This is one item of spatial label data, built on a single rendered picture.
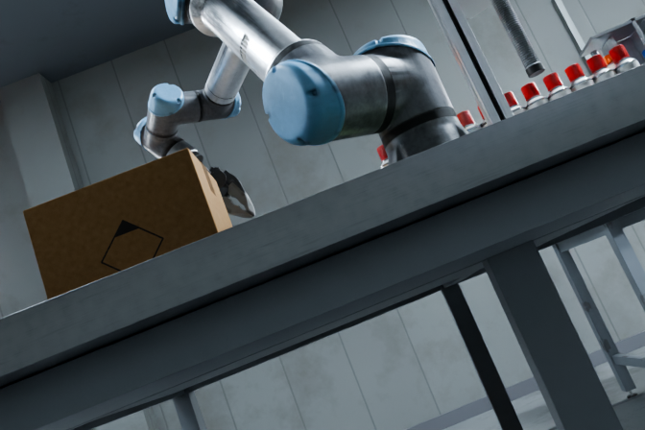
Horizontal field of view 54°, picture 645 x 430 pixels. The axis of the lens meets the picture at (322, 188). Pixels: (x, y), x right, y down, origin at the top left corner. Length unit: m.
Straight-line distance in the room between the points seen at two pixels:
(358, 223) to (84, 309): 0.21
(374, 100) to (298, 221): 0.43
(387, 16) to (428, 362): 2.36
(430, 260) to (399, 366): 3.62
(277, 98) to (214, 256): 0.44
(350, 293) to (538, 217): 0.16
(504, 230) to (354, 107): 0.38
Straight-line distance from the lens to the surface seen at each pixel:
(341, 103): 0.84
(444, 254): 0.51
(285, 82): 0.85
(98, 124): 4.68
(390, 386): 4.12
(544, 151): 0.49
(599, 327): 3.25
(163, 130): 1.52
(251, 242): 0.46
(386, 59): 0.92
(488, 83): 1.32
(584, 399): 0.81
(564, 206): 0.54
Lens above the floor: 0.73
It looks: 13 degrees up
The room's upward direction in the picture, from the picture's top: 22 degrees counter-clockwise
